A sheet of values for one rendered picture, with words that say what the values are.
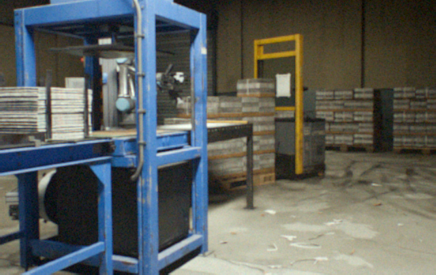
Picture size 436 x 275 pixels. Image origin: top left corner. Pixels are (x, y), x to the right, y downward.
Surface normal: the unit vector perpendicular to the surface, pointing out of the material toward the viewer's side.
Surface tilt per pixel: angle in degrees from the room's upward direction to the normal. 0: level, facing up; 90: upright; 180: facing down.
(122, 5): 90
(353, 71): 90
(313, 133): 90
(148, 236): 90
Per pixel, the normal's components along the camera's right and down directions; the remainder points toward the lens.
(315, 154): 0.69, 0.04
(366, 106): -0.48, 0.05
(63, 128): 0.90, 0.01
